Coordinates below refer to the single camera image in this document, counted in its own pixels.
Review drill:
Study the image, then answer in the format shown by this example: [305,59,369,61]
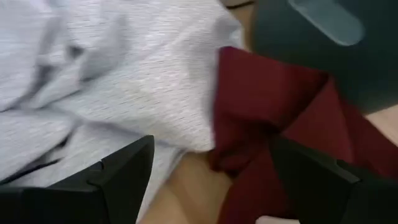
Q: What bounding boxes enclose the light grey heathered cloth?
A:
[0,0,243,224]

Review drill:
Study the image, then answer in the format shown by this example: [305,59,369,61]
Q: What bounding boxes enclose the teal plastic basket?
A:
[248,0,398,114]

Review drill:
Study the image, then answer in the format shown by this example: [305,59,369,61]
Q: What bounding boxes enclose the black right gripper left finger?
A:
[90,135,155,224]

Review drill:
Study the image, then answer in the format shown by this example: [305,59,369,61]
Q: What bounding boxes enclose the maroon cloth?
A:
[210,46,398,224]

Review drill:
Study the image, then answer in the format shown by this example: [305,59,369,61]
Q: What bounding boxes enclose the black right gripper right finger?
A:
[270,135,360,224]

